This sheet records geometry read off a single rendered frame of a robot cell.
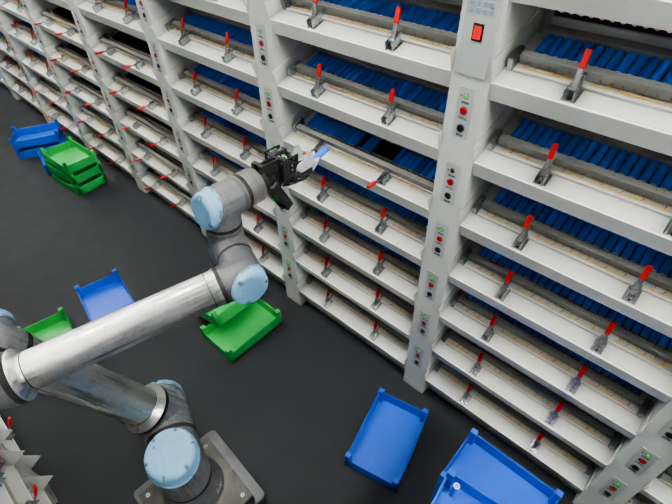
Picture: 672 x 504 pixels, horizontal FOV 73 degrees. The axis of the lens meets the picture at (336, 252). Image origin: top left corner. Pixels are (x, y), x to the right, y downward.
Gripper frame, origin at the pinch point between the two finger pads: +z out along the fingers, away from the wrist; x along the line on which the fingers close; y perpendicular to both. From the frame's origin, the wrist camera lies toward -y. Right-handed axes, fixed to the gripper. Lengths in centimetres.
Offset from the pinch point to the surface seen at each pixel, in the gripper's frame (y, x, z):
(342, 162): -10.2, 4.4, 18.2
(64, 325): -104, 104, -61
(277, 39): 21.5, 30.9, 17.4
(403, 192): -10.0, -19.9, 17.6
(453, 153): 9.4, -33.9, 15.1
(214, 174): -49, 83, 20
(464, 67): 30.3, -32.7, 13.9
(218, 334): -101, 45, -17
